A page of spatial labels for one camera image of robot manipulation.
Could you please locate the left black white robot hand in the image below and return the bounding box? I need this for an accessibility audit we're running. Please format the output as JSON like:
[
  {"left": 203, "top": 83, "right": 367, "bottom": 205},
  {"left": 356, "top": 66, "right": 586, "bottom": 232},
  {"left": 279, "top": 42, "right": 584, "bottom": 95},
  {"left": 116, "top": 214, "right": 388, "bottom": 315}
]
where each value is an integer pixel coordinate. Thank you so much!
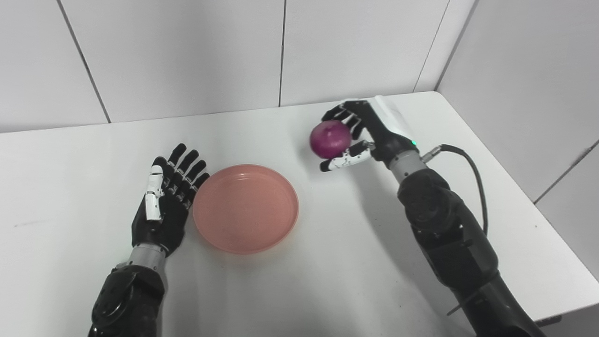
[{"left": 131, "top": 143, "right": 211, "bottom": 257}]

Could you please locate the purple red onion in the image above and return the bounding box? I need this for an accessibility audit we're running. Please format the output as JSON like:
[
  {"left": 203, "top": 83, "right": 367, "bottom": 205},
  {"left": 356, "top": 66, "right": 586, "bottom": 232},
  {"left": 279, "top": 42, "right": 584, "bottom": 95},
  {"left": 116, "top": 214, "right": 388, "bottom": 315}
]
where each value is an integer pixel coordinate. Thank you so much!
[{"left": 309, "top": 120, "right": 352, "bottom": 160}]

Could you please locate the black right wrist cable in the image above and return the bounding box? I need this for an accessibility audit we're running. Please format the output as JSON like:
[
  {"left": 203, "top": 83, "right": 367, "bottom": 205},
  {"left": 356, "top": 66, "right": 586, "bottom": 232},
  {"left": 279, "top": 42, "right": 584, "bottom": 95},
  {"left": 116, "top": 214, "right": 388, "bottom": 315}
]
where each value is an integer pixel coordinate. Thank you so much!
[{"left": 421, "top": 144, "right": 489, "bottom": 237}]

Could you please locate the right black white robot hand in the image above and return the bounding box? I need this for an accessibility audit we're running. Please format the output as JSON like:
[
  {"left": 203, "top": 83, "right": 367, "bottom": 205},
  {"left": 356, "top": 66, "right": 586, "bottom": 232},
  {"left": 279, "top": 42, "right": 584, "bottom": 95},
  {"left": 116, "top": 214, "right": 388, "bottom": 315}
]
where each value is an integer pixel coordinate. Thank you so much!
[{"left": 320, "top": 95, "right": 419, "bottom": 173}]

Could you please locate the pink round plate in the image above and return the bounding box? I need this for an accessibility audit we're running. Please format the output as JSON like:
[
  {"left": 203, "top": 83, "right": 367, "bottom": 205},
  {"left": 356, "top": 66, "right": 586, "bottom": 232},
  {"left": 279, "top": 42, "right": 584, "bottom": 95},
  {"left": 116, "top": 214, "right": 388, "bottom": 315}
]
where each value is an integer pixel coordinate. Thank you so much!
[{"left": 193, "top": 164, "right": 300, "bottom": 256}]

